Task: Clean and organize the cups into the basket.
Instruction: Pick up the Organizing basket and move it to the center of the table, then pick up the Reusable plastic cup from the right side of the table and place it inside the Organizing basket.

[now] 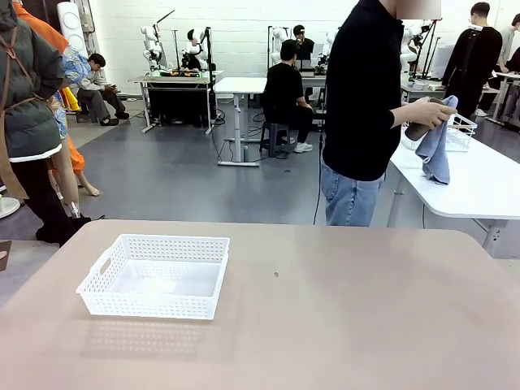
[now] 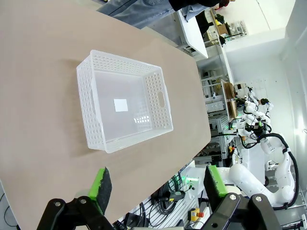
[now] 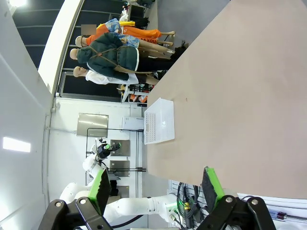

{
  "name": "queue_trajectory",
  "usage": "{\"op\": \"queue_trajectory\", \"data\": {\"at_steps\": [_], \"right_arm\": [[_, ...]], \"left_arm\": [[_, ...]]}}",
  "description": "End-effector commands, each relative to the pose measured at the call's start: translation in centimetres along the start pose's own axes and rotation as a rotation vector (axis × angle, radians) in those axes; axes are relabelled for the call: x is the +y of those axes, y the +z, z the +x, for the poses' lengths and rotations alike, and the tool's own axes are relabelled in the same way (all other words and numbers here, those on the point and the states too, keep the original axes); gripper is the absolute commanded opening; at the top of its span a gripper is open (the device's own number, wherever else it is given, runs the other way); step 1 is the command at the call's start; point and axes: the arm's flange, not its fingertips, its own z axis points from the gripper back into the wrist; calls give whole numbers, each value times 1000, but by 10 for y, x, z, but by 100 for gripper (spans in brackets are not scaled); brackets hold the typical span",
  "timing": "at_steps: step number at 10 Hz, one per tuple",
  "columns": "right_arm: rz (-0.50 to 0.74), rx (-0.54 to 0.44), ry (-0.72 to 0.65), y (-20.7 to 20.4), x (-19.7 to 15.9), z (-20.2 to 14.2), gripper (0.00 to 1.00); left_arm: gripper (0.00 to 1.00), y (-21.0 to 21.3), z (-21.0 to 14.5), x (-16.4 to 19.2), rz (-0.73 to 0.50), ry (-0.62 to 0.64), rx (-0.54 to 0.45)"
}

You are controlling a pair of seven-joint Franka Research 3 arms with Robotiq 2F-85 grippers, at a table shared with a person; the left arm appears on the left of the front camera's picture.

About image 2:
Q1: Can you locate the black coiled cable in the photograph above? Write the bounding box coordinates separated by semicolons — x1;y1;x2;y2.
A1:
139;182;185;228

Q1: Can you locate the white side table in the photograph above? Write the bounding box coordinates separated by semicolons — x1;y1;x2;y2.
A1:
177;10;209;60

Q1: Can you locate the brown cardboard box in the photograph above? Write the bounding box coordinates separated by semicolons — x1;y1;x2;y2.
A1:
217;23;231;36
223;80;237;99
226;100;238;120

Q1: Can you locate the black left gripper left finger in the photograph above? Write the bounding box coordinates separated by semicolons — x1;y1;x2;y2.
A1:
35;167;113;230

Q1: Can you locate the black plug device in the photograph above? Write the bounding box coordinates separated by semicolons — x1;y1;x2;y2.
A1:
157;190;187;202

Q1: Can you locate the yellow red emergency stop button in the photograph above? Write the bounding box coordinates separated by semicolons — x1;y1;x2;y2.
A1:
190;207;205;221

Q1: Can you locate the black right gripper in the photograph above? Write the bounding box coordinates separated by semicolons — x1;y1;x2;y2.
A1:
249;121;267;135

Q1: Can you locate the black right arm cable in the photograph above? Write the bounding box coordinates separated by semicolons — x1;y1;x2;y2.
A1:
260;133;300;211

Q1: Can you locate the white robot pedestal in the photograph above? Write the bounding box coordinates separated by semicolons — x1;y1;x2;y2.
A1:
240;143;267;184

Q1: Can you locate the blue grey cloth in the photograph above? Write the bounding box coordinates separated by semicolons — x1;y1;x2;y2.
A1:
184;4;209;23

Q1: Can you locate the white perforated plastic basket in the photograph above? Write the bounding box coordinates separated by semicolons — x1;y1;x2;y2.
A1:
76;49;174;154

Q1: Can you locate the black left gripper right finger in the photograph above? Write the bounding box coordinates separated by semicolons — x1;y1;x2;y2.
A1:
203;165;281;230

